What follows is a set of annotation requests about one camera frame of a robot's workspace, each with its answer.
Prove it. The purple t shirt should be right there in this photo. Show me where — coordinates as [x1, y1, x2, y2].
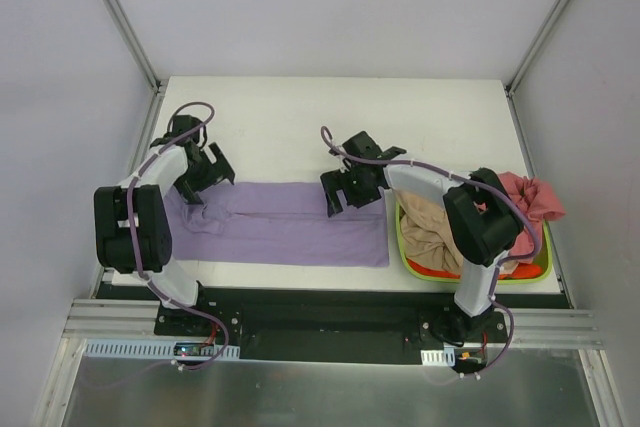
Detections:
[164, 182, 389, 268]

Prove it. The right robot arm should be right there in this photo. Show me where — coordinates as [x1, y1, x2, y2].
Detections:
[321, 128, 528, 342]

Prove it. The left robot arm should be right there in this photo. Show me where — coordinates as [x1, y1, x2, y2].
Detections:
[93, 115, 235, 336]

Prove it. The beige t shirt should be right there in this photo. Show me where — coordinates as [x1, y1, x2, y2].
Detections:
[394, 190, 464, 275]

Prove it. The green plastic basket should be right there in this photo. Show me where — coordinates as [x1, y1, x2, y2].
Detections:
[395, 203, 552, 286]

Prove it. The pink t shirt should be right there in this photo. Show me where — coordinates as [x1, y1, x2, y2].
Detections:
[498, 172, 566, 240]

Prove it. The orange t shirt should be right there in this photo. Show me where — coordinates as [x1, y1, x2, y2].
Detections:
[405, 259, 546, 282]

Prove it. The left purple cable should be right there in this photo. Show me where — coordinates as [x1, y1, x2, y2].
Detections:
[84, 101, 230, 391]

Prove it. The purple cable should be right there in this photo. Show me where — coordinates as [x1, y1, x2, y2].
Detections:
[319, 125, 544, 387]
[84, 101, 230, 391]

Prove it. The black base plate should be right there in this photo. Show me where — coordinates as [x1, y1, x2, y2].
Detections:
[94, 284, 561, 362]

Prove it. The aluminium front rail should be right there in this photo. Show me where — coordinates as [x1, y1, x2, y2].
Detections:
[63, 299, 604, 350]

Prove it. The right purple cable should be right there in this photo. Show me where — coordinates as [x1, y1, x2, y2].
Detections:
[319, 125, 544, 387]

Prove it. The left white cable duct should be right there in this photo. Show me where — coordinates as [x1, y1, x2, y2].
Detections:
[85, 339, 240, 362]

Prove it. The white cable duct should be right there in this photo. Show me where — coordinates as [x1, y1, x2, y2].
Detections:
[85, 339, 240, 362]
[420, 346, 456, 368]

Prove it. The right white cable duct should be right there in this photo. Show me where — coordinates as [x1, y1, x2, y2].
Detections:
[420, 346, 456, 368]

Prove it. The right aluminium frame post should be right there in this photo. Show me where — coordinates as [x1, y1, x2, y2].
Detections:
[504, 0, 573, 98]

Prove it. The aluminium frame post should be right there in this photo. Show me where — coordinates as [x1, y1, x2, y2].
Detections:
[504, 0, 573, 98]
[102, 0, 163, 92]

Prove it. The left aluminium frame post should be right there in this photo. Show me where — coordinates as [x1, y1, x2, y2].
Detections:
[102, 0, 163, 92]

